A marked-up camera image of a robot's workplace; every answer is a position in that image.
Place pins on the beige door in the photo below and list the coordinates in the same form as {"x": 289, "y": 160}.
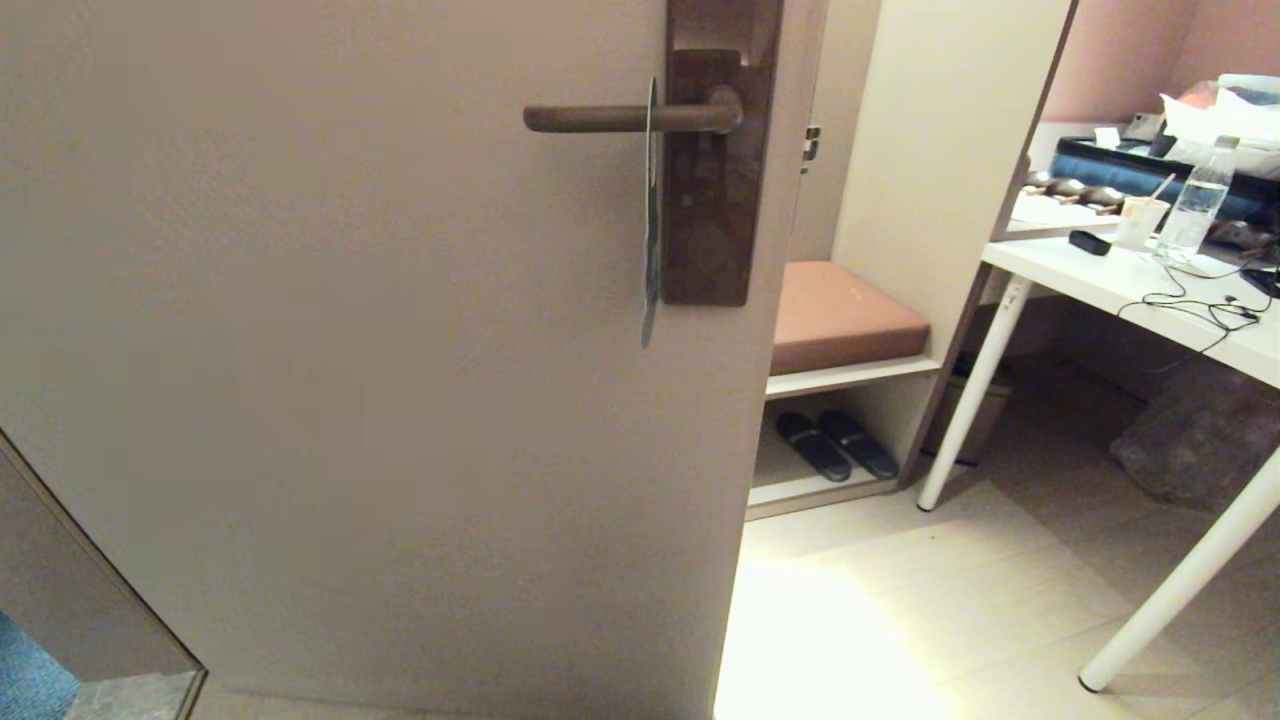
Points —
{"x": 300, "y": 350}

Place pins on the white paper sheet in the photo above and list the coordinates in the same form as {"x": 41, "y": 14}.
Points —
{"x": 1050, "y": 212}

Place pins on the small black case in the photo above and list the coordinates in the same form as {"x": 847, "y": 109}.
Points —
{"x": 1090, "y": 242}

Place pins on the cream shelf cabinet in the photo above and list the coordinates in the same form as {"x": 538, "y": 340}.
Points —
{"x": 950, "y": 150}

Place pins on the beige trash bin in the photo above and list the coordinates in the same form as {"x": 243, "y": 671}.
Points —
{"x": 975, "y": 420}

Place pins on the clear plastic water bottle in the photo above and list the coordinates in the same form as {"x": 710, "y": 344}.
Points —
{"x": 1195, "y": 205}

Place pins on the translucent plastic bag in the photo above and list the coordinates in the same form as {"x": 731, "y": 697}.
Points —
{"x": 1195, "y": 440}

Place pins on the dark blue case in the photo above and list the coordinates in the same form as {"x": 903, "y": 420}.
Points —
{"x": 1120, "y": 170}

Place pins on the white door hanger sign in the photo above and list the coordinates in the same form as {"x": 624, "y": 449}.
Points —
{"x": 651, "y": 250}

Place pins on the white round table leg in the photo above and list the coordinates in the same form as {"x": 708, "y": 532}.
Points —
{"x": 975, "y": 390}
{"x": 1180, "y": 590}

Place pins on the terracotta seat cushion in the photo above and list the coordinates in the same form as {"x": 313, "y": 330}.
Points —
{"x": 840, "y": 315}

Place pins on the dark grey slipper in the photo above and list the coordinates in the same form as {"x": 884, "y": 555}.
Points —
{"x": 860, "y": 443}
{"x": 812, "y": 447}

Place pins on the white plastic bag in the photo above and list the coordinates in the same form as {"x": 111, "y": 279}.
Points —
{"x": 1225, "y": 120}

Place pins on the white paper cup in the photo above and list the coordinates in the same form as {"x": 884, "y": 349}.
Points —
{"x": 1140, "y": 220}

